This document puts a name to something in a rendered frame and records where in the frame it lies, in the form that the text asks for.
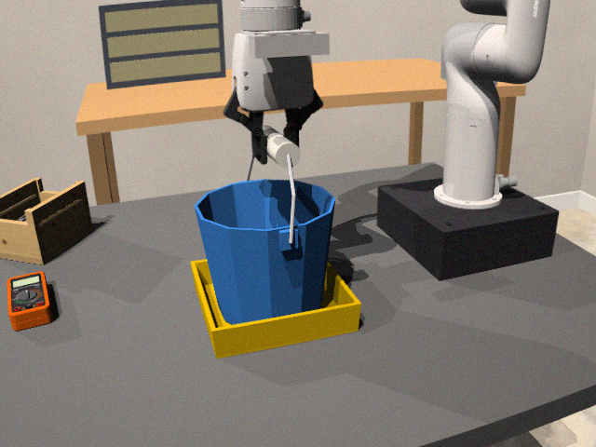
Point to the wooden crate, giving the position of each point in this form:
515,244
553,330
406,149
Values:
38,241

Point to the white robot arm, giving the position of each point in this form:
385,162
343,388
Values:
472,53

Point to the orange digital multimeter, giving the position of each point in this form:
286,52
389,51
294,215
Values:
31,308

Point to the yellow shallow tray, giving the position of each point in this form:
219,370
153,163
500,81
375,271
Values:
340,317

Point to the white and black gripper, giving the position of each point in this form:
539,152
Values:
270,84

